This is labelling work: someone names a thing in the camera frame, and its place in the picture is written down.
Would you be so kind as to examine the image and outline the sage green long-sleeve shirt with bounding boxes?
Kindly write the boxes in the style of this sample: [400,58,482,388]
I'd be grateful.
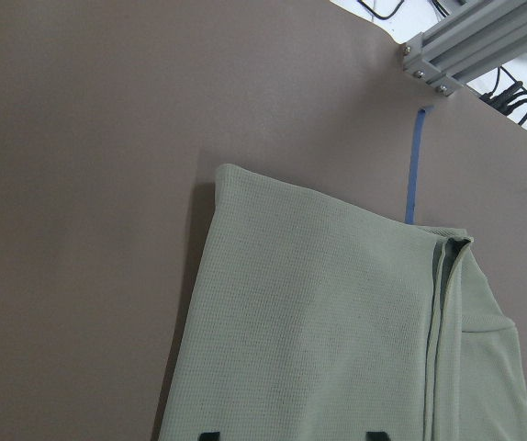
[160,164,527,440]

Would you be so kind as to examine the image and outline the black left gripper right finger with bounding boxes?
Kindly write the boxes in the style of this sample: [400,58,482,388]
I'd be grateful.
[366,432,389,441]

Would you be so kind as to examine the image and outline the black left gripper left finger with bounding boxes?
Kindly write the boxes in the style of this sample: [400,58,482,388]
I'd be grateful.
[199,432,220,441]

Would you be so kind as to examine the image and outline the aluminium frame post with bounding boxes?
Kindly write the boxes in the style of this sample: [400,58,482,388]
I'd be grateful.
[402,0,527,96]

